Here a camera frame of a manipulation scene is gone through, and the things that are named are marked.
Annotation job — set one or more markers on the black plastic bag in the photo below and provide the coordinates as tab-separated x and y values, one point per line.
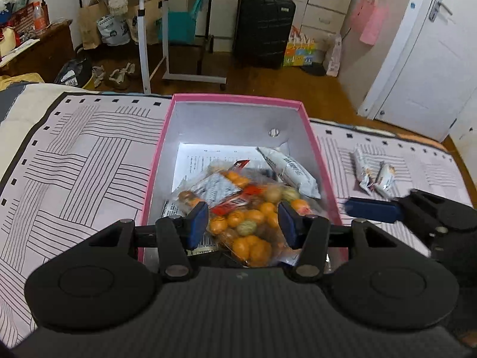
74	71

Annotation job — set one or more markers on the pink cardboard box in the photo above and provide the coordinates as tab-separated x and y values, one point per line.
223	126

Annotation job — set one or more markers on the small white snack packet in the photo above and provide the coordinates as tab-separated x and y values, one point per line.
362	167
294	173
385	179

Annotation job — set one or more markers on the white printed bag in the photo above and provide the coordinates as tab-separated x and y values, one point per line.
113	31

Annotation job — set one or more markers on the beige shoe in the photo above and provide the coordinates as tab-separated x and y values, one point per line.
98	76
121	76

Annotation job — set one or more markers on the clear plastic bottle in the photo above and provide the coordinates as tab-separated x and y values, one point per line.
40	18

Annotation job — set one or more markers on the printed paper sheet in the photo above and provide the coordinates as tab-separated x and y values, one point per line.
208	156

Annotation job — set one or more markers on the teal bag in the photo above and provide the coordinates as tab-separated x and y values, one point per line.
180	24

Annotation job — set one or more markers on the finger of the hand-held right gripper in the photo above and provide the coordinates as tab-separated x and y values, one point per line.
372	209

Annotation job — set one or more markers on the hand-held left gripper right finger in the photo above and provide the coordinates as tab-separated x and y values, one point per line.
287	223

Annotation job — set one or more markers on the white door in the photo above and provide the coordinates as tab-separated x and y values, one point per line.
428	63

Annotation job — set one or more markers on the mustard yellow cloth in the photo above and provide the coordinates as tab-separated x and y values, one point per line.
18	81

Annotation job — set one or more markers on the black round base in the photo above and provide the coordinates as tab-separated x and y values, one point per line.
313	70

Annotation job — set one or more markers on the black suitcase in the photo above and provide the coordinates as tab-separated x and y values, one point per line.
264	30

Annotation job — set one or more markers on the clear bag of coated nuts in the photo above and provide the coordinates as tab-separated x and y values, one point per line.
246	250
216	186

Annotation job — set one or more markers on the striped bedsheet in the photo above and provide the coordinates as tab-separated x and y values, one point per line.
74	156

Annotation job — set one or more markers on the dark wooden cabinet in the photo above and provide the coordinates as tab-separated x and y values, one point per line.
41	56

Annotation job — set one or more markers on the brown paper bag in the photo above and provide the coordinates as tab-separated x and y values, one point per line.
149	22
89	26

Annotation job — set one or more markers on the beige grey quilt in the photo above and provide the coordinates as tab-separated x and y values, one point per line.
15	119

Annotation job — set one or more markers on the colourful gift bag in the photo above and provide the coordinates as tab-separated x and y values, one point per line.
300	50

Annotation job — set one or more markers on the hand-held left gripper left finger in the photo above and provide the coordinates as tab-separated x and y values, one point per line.
197	223

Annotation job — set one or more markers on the pink hanging bag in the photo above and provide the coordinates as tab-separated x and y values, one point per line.
369	22

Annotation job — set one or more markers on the white pink bag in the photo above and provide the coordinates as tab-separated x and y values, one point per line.
333	57

